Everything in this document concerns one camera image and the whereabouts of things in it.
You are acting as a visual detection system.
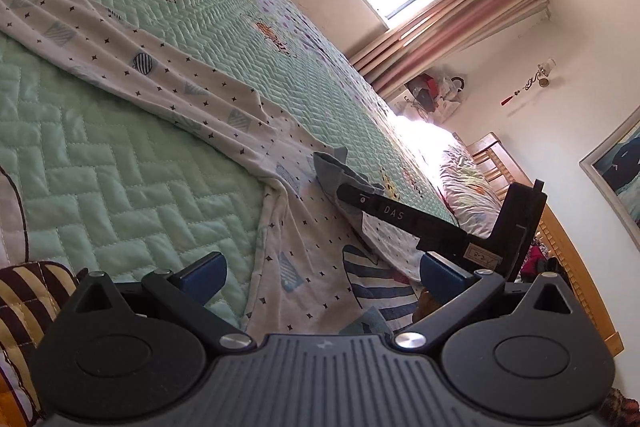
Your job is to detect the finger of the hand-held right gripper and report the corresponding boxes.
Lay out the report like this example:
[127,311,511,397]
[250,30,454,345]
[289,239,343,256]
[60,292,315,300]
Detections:
[336,184,386,220]

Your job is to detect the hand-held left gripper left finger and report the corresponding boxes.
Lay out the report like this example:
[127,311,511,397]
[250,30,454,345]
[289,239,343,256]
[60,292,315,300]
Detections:
[75,251,253,352]

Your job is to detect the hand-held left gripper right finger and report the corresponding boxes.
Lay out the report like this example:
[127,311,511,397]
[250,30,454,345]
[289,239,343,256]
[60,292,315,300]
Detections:
[392,252,578,353]

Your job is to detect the white patterned long-sleeve shirt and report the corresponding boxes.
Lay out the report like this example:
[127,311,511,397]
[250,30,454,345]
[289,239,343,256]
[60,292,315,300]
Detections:
[0,0,436,335]

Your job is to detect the floral pillow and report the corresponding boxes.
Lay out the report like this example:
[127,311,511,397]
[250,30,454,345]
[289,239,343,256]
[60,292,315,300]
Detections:
[439,142,503,240]

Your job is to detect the black garment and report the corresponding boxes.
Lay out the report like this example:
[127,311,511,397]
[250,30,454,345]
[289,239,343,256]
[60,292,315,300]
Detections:
[520,257,571,288]

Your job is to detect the red bag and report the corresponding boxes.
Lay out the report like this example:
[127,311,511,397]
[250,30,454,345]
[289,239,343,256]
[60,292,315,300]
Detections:
[407,74,438,105]

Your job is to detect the wooden headboard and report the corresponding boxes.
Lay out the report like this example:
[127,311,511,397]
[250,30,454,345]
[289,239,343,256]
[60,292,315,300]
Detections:
[467,132,626,355]

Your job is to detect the white plastic bag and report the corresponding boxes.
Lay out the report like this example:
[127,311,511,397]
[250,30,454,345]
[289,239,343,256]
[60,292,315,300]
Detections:
[437,74,468,115]

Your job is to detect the green bee-print quilt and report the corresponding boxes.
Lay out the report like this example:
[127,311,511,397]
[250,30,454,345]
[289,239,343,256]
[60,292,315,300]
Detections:
[0,0,458,427]

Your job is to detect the pink striped curtain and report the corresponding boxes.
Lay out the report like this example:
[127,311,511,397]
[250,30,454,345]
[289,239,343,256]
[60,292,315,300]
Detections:
[350,0,551,98]

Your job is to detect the framed wall picture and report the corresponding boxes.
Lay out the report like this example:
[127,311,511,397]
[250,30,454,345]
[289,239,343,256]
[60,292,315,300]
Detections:
[579,107,640,253]

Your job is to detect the glass wall lamp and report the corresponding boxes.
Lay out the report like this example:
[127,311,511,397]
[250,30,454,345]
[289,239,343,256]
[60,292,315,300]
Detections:
[525,58,557,90]

